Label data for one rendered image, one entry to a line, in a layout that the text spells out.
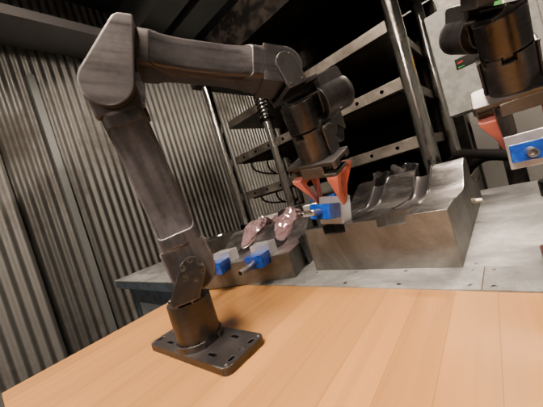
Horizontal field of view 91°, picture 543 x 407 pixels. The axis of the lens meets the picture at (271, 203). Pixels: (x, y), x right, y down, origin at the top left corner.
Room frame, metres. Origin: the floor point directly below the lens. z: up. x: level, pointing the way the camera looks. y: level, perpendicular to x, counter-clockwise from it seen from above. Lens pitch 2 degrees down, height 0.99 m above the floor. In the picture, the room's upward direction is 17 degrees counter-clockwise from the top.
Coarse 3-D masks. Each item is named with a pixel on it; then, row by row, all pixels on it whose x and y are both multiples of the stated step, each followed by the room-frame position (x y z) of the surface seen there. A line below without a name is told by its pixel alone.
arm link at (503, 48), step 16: (480, 16) 0.37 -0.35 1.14; (496, 16) 0.34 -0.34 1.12; (512, 16) 0.33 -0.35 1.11; (528, 16) 0.33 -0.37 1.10; (480, 32) 0.36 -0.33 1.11; (496, 32) 0.34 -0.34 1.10; (512, 32) 0.34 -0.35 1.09; (528, 32) 0.34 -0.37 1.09; (480, 48) 0.37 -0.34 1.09; (496, 48) 0.35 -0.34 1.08; (512, 48) 0.35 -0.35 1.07
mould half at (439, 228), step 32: (384, 192) 0.68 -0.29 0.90; (448, 192) 0.54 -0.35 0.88; (480, 192) 0.75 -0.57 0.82; (320, 224) 0.57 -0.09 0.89; (352, 224) 0.49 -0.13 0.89; (416, 224) 0.42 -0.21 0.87; (448, 224) 0.39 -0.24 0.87; (320, 256) 0.55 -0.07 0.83; (352, 256) 0.50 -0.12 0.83; (384, 256) 0.46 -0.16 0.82; (416, 256) 0.42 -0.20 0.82; (448, 256) 0.39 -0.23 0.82
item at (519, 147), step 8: (512, 136) 0.43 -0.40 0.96; (520, 136) 0.42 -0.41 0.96; (528, 136) 0.41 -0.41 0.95; (536, 136) 0.41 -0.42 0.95; (512, 144) 0.42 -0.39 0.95; (520, 144) 0.39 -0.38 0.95; (528, 144) 0.39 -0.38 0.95; (536, 144) 0.38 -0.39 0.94; (512, 152) 0.40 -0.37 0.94; (520, 152) 0.39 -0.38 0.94; (528, 152) 0.35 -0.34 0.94; (536, 152) 0.36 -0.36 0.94; (512, 160) 0.40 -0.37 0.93; (520, 160) 0.39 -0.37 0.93; (528, 160) 0.39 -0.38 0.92; (536, 160) 0.41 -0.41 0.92; (512, 168) 0.43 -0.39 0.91
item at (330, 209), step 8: (320, 200) 0.53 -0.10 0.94; (328, 200) 0.52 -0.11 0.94; (336, 200) 0.51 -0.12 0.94; (312, 208) 0.50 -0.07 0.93; (320, 208) 0.49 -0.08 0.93; (328, 208) 0.47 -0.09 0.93; (336, 208) 0.49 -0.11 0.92; (344, 208) 0.51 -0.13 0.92; (304, 216) 0.45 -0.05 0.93; (312, 216) 0.50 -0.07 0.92; (320, 216) 0.49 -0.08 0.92; (328, 216) 0.48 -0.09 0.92; (336, 216) 0.49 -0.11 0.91; (344, 216) 0.50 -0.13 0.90
